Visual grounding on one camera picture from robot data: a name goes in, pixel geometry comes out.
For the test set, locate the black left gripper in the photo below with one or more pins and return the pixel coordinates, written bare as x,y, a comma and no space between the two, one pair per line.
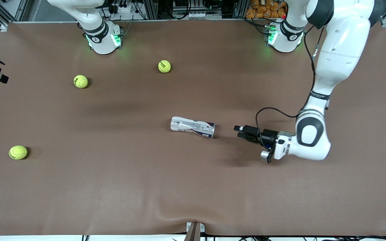
268,136

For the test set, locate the white blue tennis ball can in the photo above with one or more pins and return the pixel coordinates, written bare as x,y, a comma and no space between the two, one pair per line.
193,126

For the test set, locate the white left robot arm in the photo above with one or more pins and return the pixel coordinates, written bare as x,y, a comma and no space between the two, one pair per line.
340,50

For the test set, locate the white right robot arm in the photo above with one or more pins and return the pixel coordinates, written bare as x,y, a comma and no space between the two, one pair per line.
101,40

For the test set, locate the yellow tennis ball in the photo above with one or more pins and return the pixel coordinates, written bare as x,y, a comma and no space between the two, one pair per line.
18,152
80,81
164,66

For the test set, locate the orange netted bag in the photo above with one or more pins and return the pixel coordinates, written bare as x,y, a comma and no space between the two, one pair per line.
266,9

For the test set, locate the white terminal block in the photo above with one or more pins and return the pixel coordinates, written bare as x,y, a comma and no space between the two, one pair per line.
196,15

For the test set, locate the brown table mat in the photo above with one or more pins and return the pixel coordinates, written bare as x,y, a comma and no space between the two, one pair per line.
112,167

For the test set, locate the white power strip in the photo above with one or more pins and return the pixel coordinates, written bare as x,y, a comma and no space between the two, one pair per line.
124,8

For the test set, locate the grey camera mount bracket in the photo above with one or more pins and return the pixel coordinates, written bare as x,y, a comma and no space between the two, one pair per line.
194,230

